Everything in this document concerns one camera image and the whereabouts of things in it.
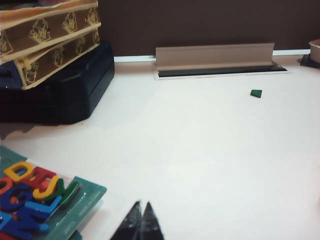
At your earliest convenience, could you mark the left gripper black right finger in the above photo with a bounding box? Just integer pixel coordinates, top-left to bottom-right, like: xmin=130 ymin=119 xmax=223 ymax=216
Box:
xmin=138 ymin=200 xmax=166 ymax=240

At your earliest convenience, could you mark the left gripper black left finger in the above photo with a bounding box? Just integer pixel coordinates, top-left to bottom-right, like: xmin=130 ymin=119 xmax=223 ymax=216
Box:
xmin=109 ymin=200 xmax=144 ymax=240

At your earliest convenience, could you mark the green letter Y magnet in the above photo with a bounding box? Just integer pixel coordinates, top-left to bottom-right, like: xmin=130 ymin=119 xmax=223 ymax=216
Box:
xmin=44 ymin=178 xmax=81 ymax=204

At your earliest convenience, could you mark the yellow letter J magnet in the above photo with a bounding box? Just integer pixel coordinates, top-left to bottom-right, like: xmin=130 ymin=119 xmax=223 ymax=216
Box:
xmin=32 ymin=175 xmax=61 ymax=200

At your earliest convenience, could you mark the light blue letter L magnet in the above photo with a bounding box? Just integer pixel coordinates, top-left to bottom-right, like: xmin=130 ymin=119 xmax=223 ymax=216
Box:
xmin=24 ymin=195 xmax=63 ymax=214

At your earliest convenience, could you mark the blue letter M magnet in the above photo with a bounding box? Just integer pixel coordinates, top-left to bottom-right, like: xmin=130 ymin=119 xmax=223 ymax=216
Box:
xmin=12 ymin=206 xmax=50 ymax=235

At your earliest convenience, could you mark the blue letter G magnet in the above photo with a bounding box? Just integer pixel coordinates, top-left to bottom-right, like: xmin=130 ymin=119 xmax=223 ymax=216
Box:
xmin=0 ymin=184 xmax=35 ymax=214

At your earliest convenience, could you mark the red letter O magnet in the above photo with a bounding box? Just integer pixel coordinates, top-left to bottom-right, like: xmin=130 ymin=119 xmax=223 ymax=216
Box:
xmin=0 ymin=176 xmax=14 ymax=199

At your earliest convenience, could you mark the yellow letter D magnet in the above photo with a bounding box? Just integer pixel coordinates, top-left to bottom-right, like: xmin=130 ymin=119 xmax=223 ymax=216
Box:
xmin=3 ymin=161 xmax=35 ymax=183

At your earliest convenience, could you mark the teal magnet pack card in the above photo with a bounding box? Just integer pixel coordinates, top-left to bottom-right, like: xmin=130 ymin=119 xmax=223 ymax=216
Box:
xmin=0 ymin=144 xmax=108 ymax=240

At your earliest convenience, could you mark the dark blue plastic case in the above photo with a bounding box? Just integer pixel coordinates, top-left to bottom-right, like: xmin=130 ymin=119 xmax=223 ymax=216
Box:
xmin=0 ymin=39 xmax=116 ymax=125

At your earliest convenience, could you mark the brown desk partition panel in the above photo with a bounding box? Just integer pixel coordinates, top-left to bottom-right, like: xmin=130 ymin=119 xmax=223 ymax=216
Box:
xmin=96 ymin=0 xmax=320 ymax=58

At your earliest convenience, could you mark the blue mat under bowl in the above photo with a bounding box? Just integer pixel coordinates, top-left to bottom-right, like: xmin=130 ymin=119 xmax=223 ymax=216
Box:
xmin=299 ymin=53 xmax=320 ymax=69

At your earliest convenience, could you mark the white paper bowl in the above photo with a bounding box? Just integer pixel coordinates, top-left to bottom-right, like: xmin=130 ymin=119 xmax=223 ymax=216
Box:
xmin=308 ymin=38 xmax=320 ymax=63

